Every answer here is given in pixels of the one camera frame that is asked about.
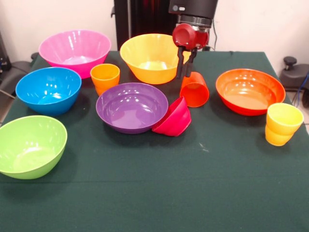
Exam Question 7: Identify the blue cable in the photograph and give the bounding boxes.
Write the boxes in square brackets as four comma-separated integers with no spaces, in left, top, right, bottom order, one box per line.
[295,72,309,107]

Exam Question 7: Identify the yellow cup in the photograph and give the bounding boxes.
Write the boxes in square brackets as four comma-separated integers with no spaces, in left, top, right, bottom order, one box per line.
[265,102,305,147]

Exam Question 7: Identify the red-orange cup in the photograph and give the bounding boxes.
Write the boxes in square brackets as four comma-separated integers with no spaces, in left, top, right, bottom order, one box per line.
[179,71,210,108]

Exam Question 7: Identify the blue bowl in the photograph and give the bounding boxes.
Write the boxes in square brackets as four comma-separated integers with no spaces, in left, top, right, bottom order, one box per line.
[15,67,83,117]

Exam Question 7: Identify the small crimson bowl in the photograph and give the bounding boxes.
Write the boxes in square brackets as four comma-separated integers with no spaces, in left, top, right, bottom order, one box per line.
[151,96,192,138]

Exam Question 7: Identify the orange cup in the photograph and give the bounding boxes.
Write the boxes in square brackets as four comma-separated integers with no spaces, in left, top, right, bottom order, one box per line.
[90,63,121,97]

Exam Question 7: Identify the large yellow-orange bowl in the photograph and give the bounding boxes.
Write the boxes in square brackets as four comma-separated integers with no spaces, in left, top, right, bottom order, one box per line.
[119,33,192,85]

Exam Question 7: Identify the large pink bowl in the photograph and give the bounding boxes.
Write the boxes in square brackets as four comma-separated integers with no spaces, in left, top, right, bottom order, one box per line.
[38,29,112,79]

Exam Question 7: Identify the black hanging cables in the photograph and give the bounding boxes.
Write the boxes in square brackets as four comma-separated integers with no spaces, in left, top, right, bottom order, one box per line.
[207,19,219,52]

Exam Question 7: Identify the green bowl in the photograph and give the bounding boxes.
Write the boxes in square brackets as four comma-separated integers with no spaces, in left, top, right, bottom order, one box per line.
[0,115,68,180]

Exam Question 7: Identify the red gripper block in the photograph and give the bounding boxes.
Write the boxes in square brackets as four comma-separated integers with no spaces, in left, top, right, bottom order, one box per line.
[172,23,210,80]

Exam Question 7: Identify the black device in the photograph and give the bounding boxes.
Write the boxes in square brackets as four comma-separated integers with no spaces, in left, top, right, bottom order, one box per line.
[0,31,11,72]

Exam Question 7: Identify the shallow red-orange bowl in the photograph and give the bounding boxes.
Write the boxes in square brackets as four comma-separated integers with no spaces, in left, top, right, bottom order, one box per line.
[215,68,286,117]

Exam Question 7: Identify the dark green tablecloth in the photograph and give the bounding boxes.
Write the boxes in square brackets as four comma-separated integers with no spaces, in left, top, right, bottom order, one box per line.
[0,50,309,232]

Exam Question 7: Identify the purple bowl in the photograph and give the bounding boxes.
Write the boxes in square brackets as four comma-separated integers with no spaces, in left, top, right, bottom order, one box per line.
[96,82,169,135]

